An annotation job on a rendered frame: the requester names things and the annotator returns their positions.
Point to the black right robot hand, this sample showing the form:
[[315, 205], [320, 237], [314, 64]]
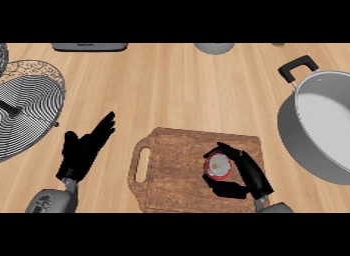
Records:
[[250, 173]]

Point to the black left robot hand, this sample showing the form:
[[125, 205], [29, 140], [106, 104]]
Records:
[[82, 148]]

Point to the red can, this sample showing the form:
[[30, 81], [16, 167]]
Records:
[[218, 165]]

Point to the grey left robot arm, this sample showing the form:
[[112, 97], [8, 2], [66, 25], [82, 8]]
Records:
[[53, 198]]

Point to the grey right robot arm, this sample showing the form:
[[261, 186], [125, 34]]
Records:
[[270, 206]]

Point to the brown wooden cutting board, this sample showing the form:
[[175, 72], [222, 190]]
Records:
[[181, 170]]

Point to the grey round object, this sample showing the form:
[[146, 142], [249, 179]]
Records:
[[213, 47]]

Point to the small olive object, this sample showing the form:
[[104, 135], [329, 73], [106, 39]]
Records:
[[277, 44]]

